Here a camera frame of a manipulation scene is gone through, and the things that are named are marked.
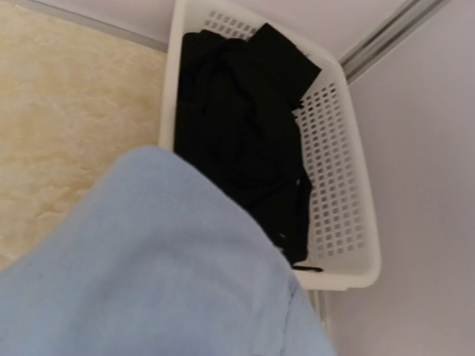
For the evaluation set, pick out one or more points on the light blue long sleeve shirt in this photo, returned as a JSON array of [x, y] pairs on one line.
[[156, 260]]

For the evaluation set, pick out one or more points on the white plastic laundry basket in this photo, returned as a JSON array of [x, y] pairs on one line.
[[343, 242]]

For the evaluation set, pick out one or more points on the black shirt in basket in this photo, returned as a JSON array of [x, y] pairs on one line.
[[235, 122]]

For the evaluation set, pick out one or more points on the right aluminium frame post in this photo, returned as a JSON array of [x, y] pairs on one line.
[[403, 22]]

